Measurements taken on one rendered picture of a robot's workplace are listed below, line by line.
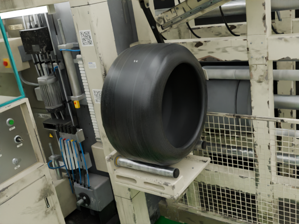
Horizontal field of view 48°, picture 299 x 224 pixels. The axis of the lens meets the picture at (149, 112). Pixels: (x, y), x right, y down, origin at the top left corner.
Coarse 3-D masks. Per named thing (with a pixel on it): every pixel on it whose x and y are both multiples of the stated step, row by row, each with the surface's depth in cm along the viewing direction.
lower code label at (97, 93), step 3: (93, 90) 169; (96, 90) 168; (99, 90) 167; (93, 93) 170; (96, 93) 169; (99, 93) 168; (96, 96) 170; (99, 96) 169; (96, 99) 171; (99, 99) 169; (96, 102) 172; (99, 102) 170
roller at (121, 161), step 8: (120, 160) 167; (128, 160) 165; (136, 160) 163; (136, 168) 162; (144, 168) 158; (152, 168) 156; (160, 168) 154; (168, 168) 152; (176, 168) 150; (168, 176) 152; (176, 176) 150
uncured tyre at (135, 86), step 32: (128, 64) 141; (160, 64) 136; (192, 64) 154; (128, 96) 135; (160, 96) 135; (192, 96) 179; (128, 128) 137; (160, 128) 137; (192, 128) 176; (160, 160) 145
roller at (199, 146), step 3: (198, 141) 172; (201, 141) 171; (204, 141) 171; (198, 144) 171; (201, 144) 170; (204, 144) 171; (195, 147) 173; (198, 147) 171; (201, 147) 171; (204, 147) 171
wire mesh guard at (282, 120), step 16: (208, 112) 185; (224, 128) 183; (240, 128) 178; (288, 128) 163; (288, 144) 166; (240, 160) 186; (272, 160) 175; (192, 208) 219; (256, 208) 191; (272, 208) 185
